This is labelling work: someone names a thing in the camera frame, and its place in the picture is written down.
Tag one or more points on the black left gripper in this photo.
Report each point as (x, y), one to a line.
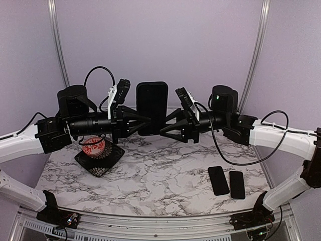
(123, 126)

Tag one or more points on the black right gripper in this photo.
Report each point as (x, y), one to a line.
(188, 132)

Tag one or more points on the black phone case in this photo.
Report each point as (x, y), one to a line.
(151, 102)

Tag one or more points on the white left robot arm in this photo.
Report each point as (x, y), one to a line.
(77, 117)

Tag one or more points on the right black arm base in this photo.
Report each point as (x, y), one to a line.
(259, 215)

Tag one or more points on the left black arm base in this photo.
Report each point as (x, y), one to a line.
(53, 215)

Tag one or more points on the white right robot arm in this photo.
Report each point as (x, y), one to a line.
(249, 130)

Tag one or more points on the red white patterned bowl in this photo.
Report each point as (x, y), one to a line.
(94, 146)

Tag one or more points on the black square patterned plate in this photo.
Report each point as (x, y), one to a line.
(99, 165)

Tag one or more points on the middle black smartphone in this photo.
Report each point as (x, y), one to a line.
(218, 181)

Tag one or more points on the black smartphone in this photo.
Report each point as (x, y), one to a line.
(237, 188)
(218, 181)

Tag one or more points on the rightmost black smartphone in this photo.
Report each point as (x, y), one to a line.
(237, 188)

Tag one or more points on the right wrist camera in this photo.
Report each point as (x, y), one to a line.
(189, 104)

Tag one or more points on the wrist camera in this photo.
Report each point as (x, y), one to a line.
(117, 95)
(189, 104)

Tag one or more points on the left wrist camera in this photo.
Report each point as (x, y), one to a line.
(117, 95)

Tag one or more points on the front aluminium rail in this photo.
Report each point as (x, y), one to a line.
(95, 226)

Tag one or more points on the right aluminium frame post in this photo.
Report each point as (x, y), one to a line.
(263, 21)

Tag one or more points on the aluminium frame post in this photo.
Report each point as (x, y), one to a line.
(57, 42)
(263, 21)

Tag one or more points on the left aluminium frame post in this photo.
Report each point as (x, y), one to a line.
(57, 42)

